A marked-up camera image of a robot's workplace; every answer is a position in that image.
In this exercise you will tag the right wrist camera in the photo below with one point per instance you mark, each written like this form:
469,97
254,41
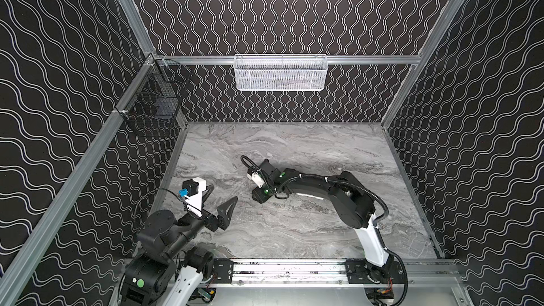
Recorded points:
257,179

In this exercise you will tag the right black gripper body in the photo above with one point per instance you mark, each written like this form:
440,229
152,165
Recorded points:
263,180

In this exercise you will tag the white wire mesh basket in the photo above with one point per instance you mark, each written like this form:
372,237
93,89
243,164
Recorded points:
280,73

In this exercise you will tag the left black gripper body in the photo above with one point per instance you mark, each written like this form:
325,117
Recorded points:
214,222

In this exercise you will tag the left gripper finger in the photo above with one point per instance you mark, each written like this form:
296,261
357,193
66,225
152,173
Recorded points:
225,212
207,193

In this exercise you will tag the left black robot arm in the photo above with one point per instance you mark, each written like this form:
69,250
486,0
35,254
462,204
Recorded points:
166,272

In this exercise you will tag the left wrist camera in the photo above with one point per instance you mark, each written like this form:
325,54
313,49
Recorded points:
191,195

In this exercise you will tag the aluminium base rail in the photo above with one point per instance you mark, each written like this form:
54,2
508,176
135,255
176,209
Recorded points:
328,273

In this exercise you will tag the white pen yellow tip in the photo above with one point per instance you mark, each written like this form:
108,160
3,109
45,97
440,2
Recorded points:
307,196

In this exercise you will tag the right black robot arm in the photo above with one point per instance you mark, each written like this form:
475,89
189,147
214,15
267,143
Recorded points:
356,206

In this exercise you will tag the black wire mesh basket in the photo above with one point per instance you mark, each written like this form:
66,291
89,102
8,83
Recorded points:
155,111

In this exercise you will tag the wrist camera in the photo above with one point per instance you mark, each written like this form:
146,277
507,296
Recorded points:
191,195
257,179

